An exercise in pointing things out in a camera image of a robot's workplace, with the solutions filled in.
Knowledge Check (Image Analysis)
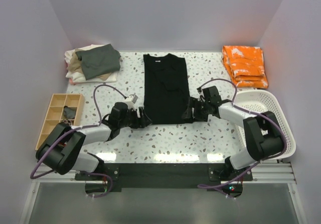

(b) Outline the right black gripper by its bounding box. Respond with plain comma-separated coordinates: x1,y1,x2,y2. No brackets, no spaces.
181,97,210,123

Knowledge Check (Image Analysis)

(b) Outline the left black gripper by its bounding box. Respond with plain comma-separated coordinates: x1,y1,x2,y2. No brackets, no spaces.
118,106,151,129

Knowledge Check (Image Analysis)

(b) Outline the black t-shirt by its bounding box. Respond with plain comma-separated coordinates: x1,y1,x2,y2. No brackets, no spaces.
143,54,193,125

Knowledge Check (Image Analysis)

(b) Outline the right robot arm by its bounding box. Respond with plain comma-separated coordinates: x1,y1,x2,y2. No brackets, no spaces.
182,86,286,180

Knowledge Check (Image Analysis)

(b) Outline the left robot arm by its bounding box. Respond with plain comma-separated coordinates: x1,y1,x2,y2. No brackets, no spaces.
36,102,152,180

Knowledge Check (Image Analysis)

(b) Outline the grey cloth in tray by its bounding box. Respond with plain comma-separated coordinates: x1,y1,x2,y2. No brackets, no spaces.
63,106,77,120

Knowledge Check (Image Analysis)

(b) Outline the leopard print scrunchie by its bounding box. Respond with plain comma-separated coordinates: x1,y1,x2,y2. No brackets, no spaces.
60,119,73,126

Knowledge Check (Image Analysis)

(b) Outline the dark grey folded t-shirt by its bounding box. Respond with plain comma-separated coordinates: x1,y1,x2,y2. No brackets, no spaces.
76,44,120,80

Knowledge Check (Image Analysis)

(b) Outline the white plastic basket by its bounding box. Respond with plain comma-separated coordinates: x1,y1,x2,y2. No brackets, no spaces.
234,89,296,160

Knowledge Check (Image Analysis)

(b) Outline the orange white folded t-shirt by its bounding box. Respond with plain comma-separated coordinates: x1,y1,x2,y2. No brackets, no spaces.
222,45,269,89

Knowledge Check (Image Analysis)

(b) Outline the pink folded garment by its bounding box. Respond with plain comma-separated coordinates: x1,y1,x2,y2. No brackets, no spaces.
69,79,78,85

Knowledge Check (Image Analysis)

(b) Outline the wooden compartment tray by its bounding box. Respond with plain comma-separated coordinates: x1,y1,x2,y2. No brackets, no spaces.
35,93,84,150

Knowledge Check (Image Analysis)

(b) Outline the beige folded t-shirt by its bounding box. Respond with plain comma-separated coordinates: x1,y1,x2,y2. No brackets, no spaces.
66,48,111,81

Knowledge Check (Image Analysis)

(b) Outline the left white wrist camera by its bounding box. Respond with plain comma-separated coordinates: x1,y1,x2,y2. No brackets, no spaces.
124,94,138,108

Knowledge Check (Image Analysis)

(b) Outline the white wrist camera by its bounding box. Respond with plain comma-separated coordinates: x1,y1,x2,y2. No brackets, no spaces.
197,87,204,102
124,94,138,108

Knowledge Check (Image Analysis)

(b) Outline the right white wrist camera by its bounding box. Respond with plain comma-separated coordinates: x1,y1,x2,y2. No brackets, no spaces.
197,87,204,102

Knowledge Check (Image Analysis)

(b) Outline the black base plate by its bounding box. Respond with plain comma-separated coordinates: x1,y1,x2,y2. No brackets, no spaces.
75,163,253,197

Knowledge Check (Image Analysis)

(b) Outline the aluminium rail frame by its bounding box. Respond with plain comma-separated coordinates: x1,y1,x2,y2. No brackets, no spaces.
19,162,308,223

